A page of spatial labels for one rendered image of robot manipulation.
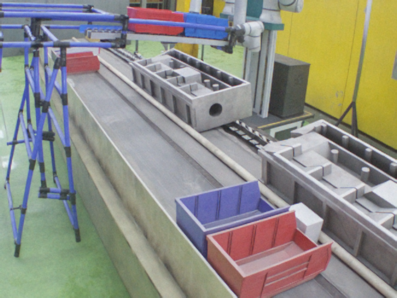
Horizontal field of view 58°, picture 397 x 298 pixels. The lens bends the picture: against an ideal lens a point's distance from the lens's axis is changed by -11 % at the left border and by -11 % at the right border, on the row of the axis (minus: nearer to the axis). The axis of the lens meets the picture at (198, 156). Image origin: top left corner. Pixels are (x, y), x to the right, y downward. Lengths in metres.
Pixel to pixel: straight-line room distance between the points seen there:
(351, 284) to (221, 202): 0.52
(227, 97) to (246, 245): 1.10
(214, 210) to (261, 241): 0.21
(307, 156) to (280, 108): 2.21
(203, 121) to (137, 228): 0.74
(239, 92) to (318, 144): 0.68
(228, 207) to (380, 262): 0.56
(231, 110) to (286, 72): 1.57
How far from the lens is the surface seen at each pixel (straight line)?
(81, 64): 3.29
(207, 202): 1.32
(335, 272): 1.30
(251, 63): 3.79
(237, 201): 1.39
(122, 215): 1.72
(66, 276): 2.31
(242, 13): 2.85
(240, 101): 2.19
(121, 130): 2.13
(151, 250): 1.53
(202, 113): 2.08
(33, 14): 1.99
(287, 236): 1.31
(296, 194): 1.50
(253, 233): 1.19
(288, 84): 3.69
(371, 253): 1.31
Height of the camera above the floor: 1.57
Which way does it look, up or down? 26 degrees down
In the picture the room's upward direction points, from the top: 4 degrees clockwise
